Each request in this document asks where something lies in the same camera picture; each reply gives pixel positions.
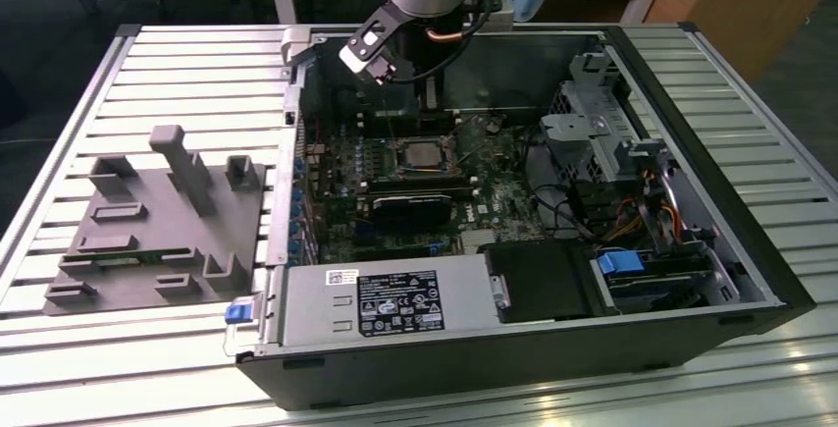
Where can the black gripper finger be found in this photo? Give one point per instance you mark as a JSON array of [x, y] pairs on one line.
[[435, 103]]

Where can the CPU socket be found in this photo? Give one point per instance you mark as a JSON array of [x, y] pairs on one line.
[[392, 168]]

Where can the green motherboard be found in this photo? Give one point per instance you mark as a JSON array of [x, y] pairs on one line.
[[507, 191]]

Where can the black graphics card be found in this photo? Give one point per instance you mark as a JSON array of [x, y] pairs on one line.
[[412, 216]]

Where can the perforated metal drive cage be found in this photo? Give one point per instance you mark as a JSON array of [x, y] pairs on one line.
[[593, 103]]

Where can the silver chipset heat sink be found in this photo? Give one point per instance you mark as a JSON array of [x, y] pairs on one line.
[[476, 241]]

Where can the black drive box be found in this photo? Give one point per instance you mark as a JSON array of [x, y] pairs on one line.
[[543, 280]]

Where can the hard disk in blue carrier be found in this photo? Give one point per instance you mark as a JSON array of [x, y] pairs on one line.
[[622, 262]]

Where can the grey power supply unit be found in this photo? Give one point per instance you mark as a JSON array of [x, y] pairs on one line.
[[307, 299]]

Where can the grey parts rack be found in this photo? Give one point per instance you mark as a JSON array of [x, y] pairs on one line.
[[163, 230]]

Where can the wooden cabinet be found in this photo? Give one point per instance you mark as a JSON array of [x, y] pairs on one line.
[[753, 15]]

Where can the blue case latch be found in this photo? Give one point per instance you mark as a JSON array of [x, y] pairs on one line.
[[239, 313]]

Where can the black open PC case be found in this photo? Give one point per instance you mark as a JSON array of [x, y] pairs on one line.
[[523, 373]]

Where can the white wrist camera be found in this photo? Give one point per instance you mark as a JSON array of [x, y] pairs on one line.
[[367, 44]]

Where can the grey plastic bracket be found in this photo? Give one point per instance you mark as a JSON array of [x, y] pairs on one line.
[[570, 135], [589, 66], [645, 154]]

